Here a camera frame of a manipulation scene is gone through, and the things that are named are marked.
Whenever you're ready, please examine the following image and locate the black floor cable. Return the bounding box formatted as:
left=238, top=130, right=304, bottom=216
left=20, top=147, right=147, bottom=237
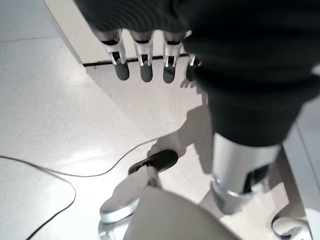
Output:
left=0, top=136, right=161, bottom=240

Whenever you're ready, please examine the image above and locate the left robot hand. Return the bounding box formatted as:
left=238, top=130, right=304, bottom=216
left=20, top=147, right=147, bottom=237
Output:
left=73, top=0, right=320, bottom=216

